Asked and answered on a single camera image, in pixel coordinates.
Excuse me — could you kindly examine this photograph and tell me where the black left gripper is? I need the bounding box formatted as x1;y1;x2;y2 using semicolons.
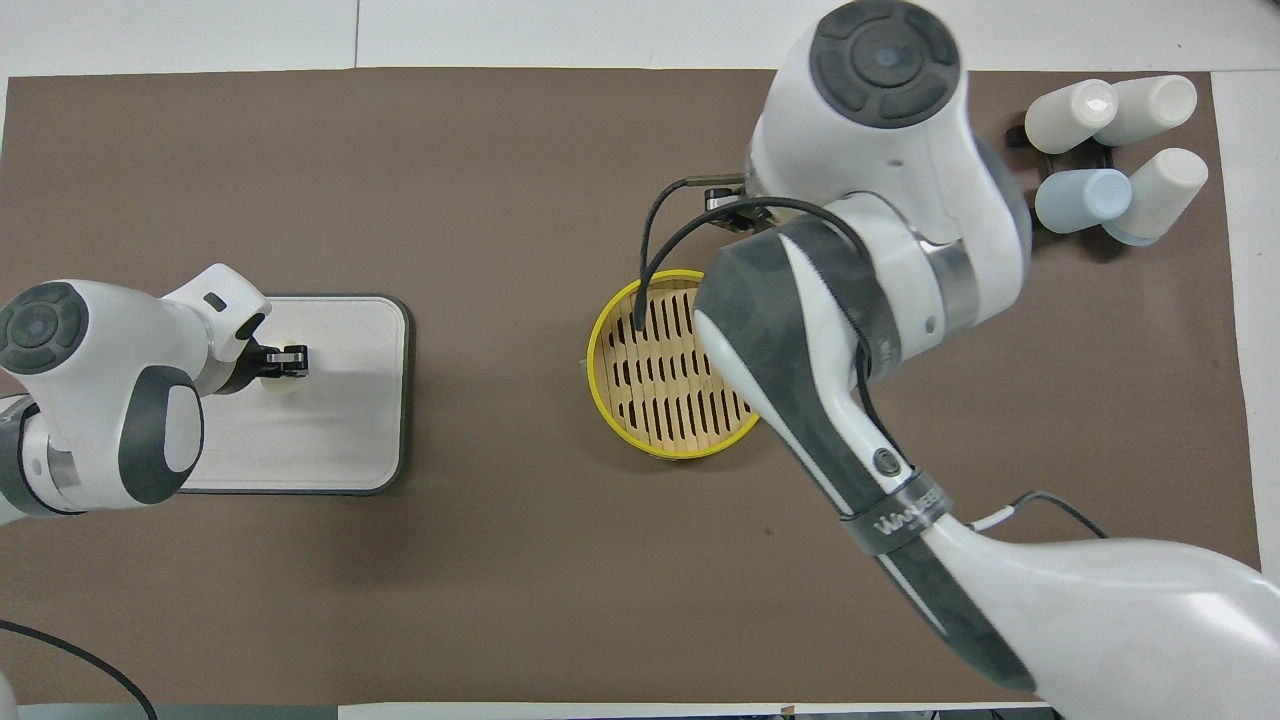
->
230;312;311;397

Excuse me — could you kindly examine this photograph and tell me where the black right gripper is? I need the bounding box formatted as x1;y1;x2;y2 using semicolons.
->
704;188;779;237

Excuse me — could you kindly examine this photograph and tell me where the yellow bamboo steamer basket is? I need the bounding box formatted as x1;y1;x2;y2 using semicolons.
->
586;269;763;462

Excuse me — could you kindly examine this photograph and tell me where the white cutting board grey rim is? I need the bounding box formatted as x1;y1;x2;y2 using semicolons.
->
178;294;414;497

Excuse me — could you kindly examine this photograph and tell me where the brown table mat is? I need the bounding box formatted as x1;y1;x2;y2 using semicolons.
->
0;67;1263;707

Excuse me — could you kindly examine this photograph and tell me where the black cup rack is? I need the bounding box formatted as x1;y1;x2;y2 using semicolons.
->
1003;118;1117;237

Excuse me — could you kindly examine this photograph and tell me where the light blue cup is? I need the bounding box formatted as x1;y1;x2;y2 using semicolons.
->
1034;167;1134;235

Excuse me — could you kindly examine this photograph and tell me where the cream white cup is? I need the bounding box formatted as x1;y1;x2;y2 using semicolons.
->
1024;78;1120;156

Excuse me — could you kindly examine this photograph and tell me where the white cup blue rim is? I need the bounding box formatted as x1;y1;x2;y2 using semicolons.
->
1095;74;1199;149
1102;147;1210;248

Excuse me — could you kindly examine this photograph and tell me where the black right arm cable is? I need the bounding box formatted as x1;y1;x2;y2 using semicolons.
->
633;175;1109;542

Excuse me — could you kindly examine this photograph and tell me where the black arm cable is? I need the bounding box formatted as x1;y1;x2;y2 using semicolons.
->
633;175;1109;542
0;619;159;720

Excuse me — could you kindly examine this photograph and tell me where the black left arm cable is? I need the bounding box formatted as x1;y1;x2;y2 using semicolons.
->
0;619;159;720

